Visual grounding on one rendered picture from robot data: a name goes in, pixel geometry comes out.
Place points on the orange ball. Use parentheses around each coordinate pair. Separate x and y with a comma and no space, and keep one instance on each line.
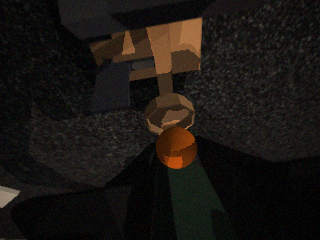
(176,147)

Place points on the beige flat rectangular slab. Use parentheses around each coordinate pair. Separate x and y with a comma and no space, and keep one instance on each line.
(6,195)

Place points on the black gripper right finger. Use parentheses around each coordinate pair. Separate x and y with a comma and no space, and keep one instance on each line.
(257,194)

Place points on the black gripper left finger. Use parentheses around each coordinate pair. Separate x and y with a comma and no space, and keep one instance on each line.
(124,208)

